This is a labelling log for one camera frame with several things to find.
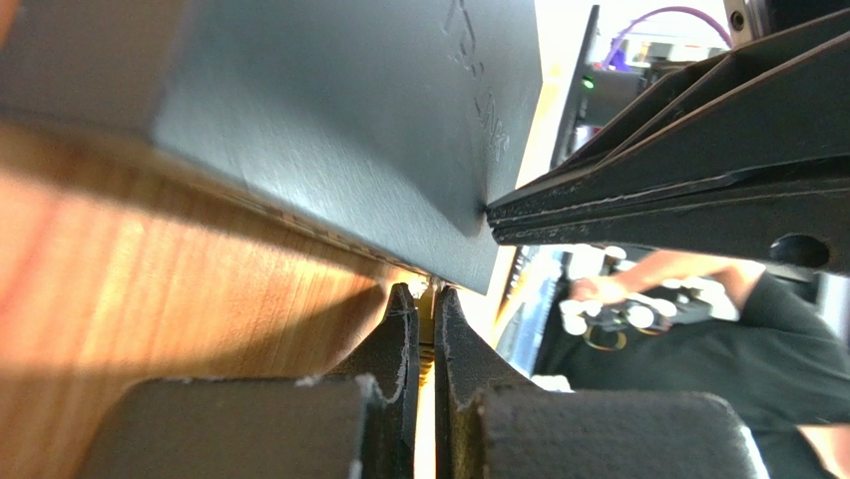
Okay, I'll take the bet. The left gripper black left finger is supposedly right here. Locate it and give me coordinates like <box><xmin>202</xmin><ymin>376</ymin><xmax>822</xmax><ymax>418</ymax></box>
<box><xmin>328</xmin><ymin>283</ymin><xmax>420</xmax><ymax>478</ymax></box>

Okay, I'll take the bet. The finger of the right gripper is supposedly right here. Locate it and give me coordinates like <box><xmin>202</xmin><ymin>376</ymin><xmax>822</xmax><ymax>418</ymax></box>
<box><xmin>488</xmin><ymin>10</ymin><xmax>849</xmax><ymax>223</ymax></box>
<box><xmin>492</xmin><ymin>159</ymin><xmax>849</xmax><ymax>274</ymax></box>

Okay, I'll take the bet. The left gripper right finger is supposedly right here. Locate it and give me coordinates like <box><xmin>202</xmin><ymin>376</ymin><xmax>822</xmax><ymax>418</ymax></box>
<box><xmin>434</xmin><ymin>286</ymin><xmax>539</xmax><ymax>478</ymax></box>

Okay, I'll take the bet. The yellow ethernet cable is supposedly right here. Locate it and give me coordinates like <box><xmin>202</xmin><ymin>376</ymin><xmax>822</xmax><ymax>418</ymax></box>
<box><xmin>408</xmin><ymin>278</ymin><xmax>441</xmax><ymax>479</ymax></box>

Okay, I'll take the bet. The black network switch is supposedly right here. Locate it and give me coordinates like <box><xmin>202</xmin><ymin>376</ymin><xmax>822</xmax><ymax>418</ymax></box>
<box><xmin>1</xmin><ymin>1</ymin><xmax>542</xmax><ymax>292</ymax></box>

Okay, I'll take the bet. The operator in black shirt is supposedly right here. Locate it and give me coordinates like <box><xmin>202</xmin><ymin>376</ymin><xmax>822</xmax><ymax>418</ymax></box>
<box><xmin>534</xmin><ymin>250</ymin><xmax>849</xmax><ymax>478</ymax></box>

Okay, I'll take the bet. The white teleoperation handle device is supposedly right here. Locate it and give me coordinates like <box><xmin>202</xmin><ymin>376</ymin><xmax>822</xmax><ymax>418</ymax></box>
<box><xmin>557</xmin><ymin>243</ymin><xmax>738</xmax><ymax>351</ymax></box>

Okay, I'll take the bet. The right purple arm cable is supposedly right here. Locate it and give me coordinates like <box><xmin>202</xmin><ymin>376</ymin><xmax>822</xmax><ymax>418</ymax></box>
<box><xmin>601</xmin><ymin>5</ymin><xmax>735</xmax><ymax>71</ymax></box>

